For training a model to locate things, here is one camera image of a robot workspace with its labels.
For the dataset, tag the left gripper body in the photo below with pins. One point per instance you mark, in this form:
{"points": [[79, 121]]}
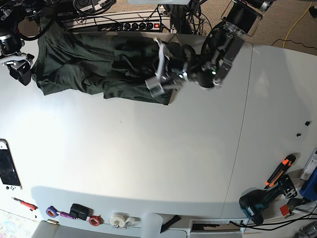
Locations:
{"points": [[171, 59]]}

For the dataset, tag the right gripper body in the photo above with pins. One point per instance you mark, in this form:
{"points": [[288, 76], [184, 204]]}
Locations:
{"points": [[16, 60]]}

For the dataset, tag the dark green t-shirt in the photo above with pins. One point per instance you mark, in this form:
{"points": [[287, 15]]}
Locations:
{"points": [[113, 65]]}

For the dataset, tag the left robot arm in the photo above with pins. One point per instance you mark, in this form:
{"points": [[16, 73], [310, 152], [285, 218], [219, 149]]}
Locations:
{"points": [[223, 43]]}

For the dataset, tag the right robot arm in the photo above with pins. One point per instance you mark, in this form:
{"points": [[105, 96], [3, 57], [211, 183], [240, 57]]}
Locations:
{"points": [[12, 12]]}

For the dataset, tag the black power strip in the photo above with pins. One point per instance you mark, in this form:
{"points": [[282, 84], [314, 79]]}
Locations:
{"points": [[155, 26]]}

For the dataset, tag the white handheld game console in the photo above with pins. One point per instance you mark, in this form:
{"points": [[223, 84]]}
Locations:
{"points": [[8, 173]]}

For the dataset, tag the red screwdriver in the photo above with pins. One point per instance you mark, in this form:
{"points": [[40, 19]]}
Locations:
{"points": [[31, 207]]}

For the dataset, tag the purple tape roll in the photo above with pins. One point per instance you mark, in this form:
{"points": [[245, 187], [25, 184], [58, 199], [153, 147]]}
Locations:
{"points": [[51, 212]]}

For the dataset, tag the orange black utility knife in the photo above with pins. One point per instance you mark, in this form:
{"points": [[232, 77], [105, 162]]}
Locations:
{"points": [[280, 170]]}

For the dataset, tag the teal black power drill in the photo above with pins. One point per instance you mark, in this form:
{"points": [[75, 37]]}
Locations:
{"points": [[253, 203]]}

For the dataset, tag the white tape dispenser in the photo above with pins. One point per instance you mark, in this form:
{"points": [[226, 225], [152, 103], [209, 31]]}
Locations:
{"points": [[123, 220]]}

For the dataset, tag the red tape roll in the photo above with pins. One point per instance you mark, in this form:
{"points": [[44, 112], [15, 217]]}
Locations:
{"points": [[95, 220]]}

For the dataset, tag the red square tag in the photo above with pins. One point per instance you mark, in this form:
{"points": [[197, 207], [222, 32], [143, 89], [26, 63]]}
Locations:
{"points": [[284, 210]]}

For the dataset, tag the blue box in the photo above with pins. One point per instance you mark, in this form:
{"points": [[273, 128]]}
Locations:
{"points": [[309, 187]]}

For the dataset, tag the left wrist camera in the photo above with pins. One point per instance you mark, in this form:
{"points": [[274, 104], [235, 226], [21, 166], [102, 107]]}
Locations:
{"points": [[154, 86]]}

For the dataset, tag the black action camera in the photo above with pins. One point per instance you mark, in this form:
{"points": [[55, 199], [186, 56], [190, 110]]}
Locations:
{"points": [[81, 212]]}

